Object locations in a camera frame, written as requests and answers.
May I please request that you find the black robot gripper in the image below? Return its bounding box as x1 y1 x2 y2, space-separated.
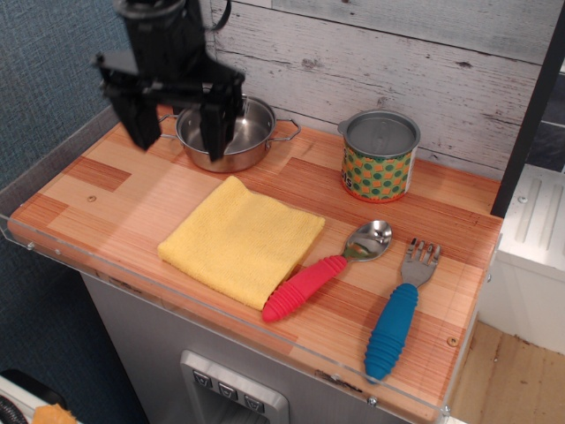
94 8 245 162

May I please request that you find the small stainless steel pot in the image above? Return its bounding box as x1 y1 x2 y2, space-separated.
157 95 302 174

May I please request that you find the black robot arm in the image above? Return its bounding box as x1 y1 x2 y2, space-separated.
93 1 245 161

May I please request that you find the yellow folded cloth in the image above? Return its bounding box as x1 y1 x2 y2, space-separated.
157 177 325 310

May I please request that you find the clear acrylic table guard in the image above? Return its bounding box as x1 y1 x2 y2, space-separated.
1 110 501 423

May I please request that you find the green orange patterned tin can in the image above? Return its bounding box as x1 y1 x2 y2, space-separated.
338 110 420 203

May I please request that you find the grey cabinet with dispenser panel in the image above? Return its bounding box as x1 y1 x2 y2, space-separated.
82 275 402 423

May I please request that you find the black and orange object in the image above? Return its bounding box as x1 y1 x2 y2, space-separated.
1 369 79 423

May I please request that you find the white cabinet at right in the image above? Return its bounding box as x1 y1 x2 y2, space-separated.
478 164 564 353

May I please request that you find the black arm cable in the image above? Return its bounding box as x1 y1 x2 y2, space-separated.
207 0 233 32

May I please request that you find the spoon with red handle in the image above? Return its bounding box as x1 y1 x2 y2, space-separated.
261 220 393 322

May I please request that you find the fork with blue handle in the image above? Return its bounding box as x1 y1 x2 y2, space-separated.
364 238 441 380

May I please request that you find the black vertical post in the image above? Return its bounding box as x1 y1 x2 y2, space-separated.
491 4 564 218

